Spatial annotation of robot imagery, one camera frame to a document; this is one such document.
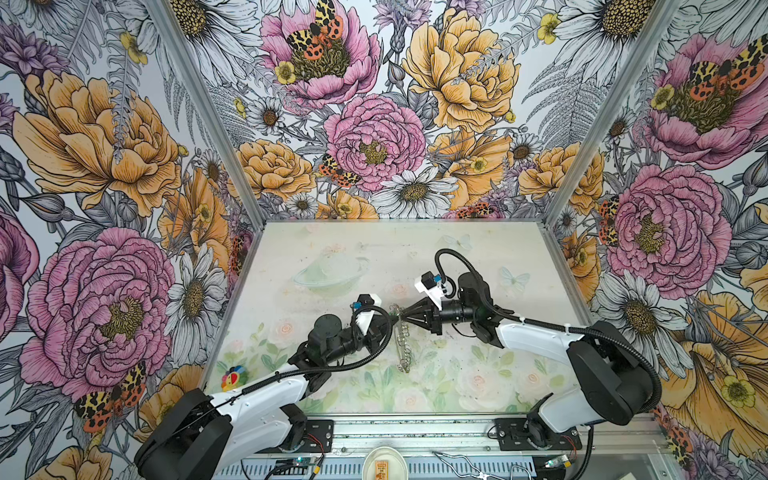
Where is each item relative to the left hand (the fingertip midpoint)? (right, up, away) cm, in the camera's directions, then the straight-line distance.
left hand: (396, 324), depth 78 cm
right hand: (+3, 0, 0) cm, 3 cm away
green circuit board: (-24, -32, -6) cm, 41 cm away
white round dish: (0, -30, -9) cm, 32 cm away
